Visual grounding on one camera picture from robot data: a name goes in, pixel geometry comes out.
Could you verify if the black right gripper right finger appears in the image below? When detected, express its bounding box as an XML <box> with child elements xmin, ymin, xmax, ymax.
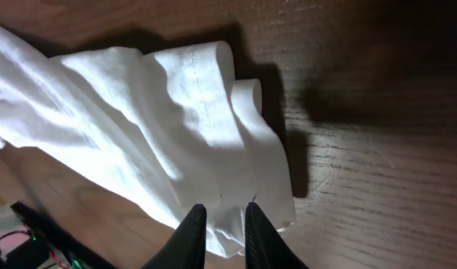
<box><xmin>245</xmin><ymin>202</ymin><xmax>308</xmax><ymax>269</ymax></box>

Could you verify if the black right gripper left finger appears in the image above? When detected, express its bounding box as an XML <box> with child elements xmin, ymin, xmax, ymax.
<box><xmin>141</xmin><ymin>204</ymin><xmax>207</xmax><ymax>269</ymax></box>

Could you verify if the white t-shirt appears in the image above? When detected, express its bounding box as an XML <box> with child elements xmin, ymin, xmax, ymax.
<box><xmin>0</xmin><ymin>27</ymin><xmax>295</xmax><ymax>258</ymax></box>

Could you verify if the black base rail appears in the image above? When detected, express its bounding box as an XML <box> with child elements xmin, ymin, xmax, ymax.
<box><xmin>0</xmin><ymin>202</ymin><xmax>114</xmax><ymax>269</ymax></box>

